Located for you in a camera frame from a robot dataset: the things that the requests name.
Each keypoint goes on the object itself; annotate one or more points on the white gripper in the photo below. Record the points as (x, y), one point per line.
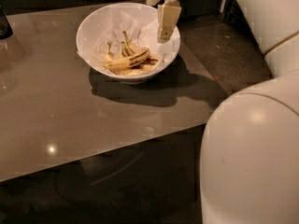
(167, 13)

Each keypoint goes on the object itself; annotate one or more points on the yellow banana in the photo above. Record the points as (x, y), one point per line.
(125, 62)

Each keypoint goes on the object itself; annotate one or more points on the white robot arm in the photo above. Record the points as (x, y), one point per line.
(249, 157)

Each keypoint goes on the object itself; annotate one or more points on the white bowl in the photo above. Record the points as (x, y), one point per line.
(106, 25)

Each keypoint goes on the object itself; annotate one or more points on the white paper liner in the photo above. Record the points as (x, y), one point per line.
(120, 41)

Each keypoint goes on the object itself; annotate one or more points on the back bananas bunch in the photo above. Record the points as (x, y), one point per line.
(127, 49)

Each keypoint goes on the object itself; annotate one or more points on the dark object at left edge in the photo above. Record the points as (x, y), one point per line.
(5, 28)

